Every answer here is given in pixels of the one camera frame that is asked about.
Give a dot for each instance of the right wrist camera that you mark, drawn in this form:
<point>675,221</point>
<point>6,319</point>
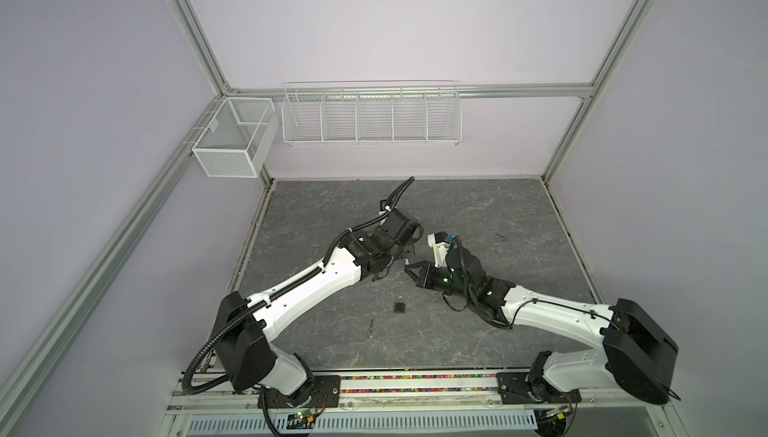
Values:
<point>440,243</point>

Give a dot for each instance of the white slotted cable duct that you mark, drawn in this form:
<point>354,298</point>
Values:
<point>341,423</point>

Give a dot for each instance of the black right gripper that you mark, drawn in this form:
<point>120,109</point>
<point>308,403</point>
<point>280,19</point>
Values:
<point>423,280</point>

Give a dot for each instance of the white mesh box basket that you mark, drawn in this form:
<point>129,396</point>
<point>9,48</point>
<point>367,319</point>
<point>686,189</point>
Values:
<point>236,140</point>

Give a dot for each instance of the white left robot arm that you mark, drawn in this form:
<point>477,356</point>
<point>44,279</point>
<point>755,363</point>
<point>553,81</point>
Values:
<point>246,327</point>

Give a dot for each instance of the white wire shelf basket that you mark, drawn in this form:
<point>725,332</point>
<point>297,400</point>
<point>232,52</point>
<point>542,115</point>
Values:
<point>384,112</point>

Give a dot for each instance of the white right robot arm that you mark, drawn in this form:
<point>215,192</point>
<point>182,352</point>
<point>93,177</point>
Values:
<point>625,347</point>

